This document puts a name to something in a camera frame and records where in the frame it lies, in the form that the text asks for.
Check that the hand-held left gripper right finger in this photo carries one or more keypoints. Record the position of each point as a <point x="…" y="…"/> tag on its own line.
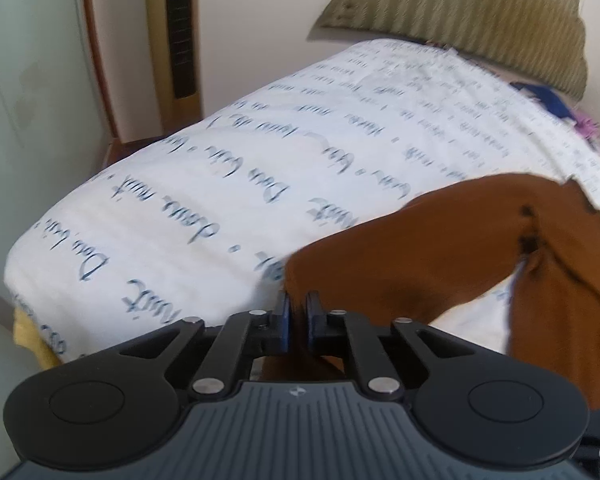
<point x="312" y="322"/>

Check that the brown knit garment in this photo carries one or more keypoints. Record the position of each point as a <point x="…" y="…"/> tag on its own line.
<point x="405" y="260"/>

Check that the wooden door frame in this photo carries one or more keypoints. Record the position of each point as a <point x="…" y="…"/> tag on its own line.
<point x="97" y="35"/>

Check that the yellow mattress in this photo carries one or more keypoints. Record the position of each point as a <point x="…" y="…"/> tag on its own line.
<point x="35" y="340"/>

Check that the olive striped headboard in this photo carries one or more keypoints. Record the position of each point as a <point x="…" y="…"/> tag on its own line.
<point x="455" y="10"/>

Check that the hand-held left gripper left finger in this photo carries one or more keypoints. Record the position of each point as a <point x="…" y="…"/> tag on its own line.
<point x="283" y="322"/>

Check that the blue cloth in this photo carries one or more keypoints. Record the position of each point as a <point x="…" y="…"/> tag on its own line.
<point x="550" y="102"/>

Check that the purple cloth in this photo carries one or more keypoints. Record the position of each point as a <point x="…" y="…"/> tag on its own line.
<point x="587" y="127"/>

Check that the white printed bed sheet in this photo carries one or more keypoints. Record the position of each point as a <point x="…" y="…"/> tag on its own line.
<point x="180" y="210"/>

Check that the yellow tower fan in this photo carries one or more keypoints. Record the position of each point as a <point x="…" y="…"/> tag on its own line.
<point x="155" y="35"/>

